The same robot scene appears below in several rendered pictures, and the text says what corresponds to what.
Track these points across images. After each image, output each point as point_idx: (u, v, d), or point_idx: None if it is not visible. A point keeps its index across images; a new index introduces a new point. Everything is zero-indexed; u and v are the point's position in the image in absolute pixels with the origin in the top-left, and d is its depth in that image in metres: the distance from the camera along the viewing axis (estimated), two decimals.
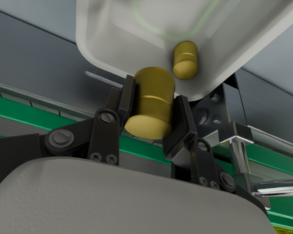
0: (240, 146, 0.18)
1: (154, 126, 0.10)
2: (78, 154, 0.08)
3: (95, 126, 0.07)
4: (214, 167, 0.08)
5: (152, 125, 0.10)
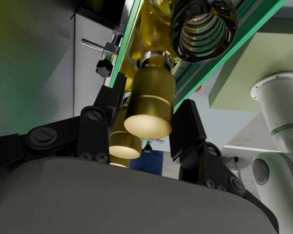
0: None
1: (154, 126, 0.10)
2: (63, 153, 0.07)
3: (81, 126, 0.07)
4: (222, 172, 0.08)
5: (153, 125, 0.10)
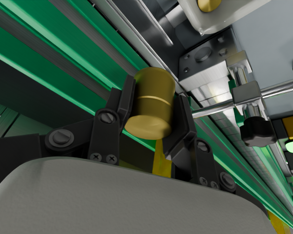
0: (239, 75, 0.21)
1: None
2: (78, 154, 0.08)
3: (95, 126, 0.07)
4: (214, 167, 0.08)
5: None
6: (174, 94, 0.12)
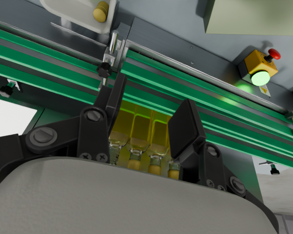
0: (119, 46, 0.37)
1: None
2: (63, 153, 0.07)
3: (81, 126, 0.07)
4: (222, 172, 0.08)
5: None
6: (133, 163, 0.38)
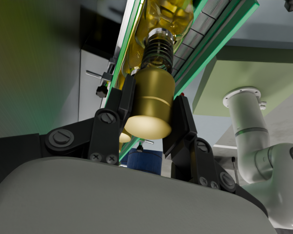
0: None
1: (122, 136, 0.22)
2: (78, 154, 0.08)
3: (95, 126, 0.07)
4: (214, 167, 0.08)
5: (121, 136, 0.22)
6: None
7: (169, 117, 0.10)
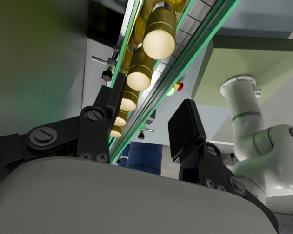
0: None
1: (128, 104, 0.25)
2: (63, 153, 0.07)
3: (81, 126, 0.07)
4: (222, 172, 0.08)
5: (128, 103, 0.25)
6: (153, 66, 0.22)
7: (173, 35, 0.15)
